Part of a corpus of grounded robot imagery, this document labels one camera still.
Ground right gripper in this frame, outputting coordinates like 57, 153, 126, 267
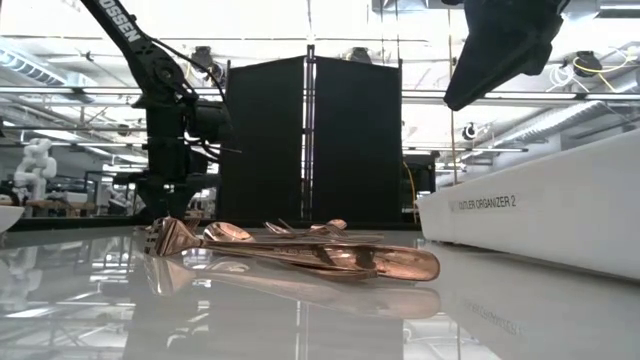
443, 0, 571, 111

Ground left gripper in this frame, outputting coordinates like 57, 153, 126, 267
113, 105, 222, 221

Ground copper fork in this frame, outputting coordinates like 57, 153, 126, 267
277, 218, 386, 236
252, 225, 354, 242
143, 215, 442, 283

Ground white cutlery organizer tray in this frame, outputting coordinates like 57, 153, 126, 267
416, 128, 640, 281

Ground black folding partition screen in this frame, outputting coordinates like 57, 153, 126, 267
214, 43, 404, 225

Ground wooden bench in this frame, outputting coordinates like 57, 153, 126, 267
22, 198, 99, 217

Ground white robot figure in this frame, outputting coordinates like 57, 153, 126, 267
13, 137, 59, 201

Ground black cabinet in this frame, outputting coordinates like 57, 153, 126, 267
402, 153, 437, 225

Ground white round plate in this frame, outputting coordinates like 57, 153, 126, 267
0, 204, 25, 235

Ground black frame workcell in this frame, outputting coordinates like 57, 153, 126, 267
83, 169, 149, 217

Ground black ceiling cord reel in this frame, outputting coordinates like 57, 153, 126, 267
347, 46, 375, 65
191, 45, 227, 84
572, 49, 604, 79
460, 121, 482, 142

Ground long ceiling light rail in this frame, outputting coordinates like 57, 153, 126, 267
0, 85, 640, 101

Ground silver ventilation duct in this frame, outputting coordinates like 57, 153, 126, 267
0, 47, 69, 87
487, 99, 624, 149

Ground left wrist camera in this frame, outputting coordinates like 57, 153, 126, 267
185, 98, 235, 145

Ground yellow power cord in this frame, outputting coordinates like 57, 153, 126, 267
446, 7, 459, 187

